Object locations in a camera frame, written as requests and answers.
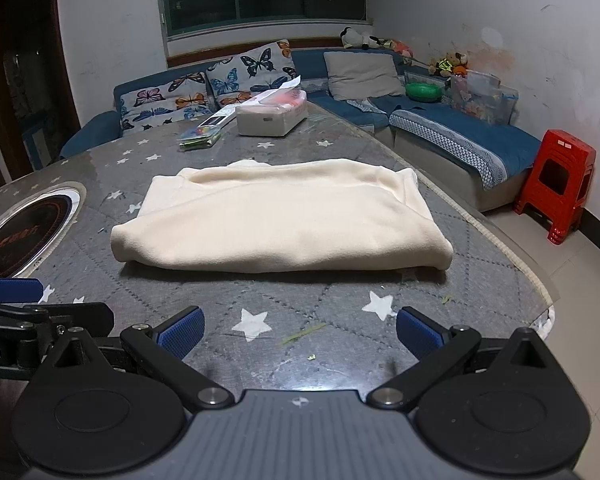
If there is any cream sweatshirt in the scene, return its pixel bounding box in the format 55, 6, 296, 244
111, 159, 453, 275

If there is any square butterfly print cushion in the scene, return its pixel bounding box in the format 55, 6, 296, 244
205, 40, 297, 108

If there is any white flat box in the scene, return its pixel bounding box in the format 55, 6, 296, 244
199, 107, 238, 133

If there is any red plastic stool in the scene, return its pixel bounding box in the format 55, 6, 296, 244
512, 129, 597, 246

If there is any blue corner sofa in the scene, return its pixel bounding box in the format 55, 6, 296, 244
60, 47, 543, 213

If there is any round black induction cooktop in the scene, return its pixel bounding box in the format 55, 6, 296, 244
0, 180, 88, 281

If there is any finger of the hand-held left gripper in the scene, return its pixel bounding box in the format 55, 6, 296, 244
25, 302, 115, 339
0, 276, 43, 306

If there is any grey star tablecloth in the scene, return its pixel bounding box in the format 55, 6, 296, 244
0, 97, 556, 411

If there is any black white plush toy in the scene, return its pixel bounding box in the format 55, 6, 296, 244
340, 26, 378, 51

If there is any dark wooden door frame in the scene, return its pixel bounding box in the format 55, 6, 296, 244
0, 0, 81, 201

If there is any clear plastic storage box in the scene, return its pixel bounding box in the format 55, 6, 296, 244
450, 71, 520, 126

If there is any white tissue box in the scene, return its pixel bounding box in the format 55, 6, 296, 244
236, 102, 308, 137

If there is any blue patterned sofa cover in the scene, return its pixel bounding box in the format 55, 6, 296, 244
389, 108, 543, 192

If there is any green bowl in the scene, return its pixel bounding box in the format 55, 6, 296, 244
405, 81, 443, 104

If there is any blue white cabinet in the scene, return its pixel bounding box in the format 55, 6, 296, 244
21, 112, 53, 171

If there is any wide butterfly print cushion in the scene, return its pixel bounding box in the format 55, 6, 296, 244
120, 71, 213, 136

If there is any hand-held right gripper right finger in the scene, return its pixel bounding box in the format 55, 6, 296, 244
367, 306, 568, 409

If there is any plain grey cushion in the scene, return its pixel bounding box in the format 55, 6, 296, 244
324, 51, 406, 102

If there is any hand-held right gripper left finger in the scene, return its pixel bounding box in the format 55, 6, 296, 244
35, 306, 235, 409

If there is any colourful clear packet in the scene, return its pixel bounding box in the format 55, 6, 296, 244
177, 125, 225, 150

